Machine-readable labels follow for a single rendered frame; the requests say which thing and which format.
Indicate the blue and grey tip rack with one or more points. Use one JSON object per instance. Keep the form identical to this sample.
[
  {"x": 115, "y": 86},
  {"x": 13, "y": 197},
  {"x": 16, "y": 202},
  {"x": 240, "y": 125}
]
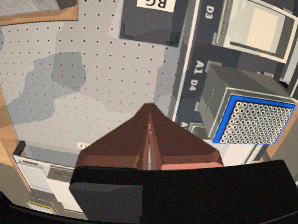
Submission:
[{"x": 243, "y": 107}]

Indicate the dark grey flat pad labelled rg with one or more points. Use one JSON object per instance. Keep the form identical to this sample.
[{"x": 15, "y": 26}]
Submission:
[{"x": 153, "y": 21}]

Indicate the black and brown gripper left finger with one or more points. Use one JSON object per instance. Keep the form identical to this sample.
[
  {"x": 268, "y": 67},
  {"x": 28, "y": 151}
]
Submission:
[{"x": 124, "y": 146}]

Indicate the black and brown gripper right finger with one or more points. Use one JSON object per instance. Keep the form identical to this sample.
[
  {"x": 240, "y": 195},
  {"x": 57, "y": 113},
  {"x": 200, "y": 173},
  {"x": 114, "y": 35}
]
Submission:
[{"x": 177, "y": 148}]

